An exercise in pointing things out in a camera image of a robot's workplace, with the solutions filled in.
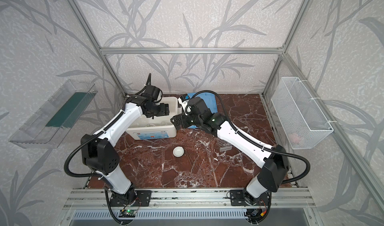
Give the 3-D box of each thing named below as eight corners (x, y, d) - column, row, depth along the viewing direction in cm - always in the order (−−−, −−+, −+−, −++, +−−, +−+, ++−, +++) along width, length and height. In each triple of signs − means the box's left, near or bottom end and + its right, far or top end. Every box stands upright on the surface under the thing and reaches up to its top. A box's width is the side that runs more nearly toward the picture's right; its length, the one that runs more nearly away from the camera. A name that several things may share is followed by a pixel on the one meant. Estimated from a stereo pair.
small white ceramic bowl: (172, 157, 89) (171, 155, 88) (173, 147, 93) (173, 146, 92) (183, 157, 89) (183, 155, 88) (184, 147, 93) (184, 146, 92)
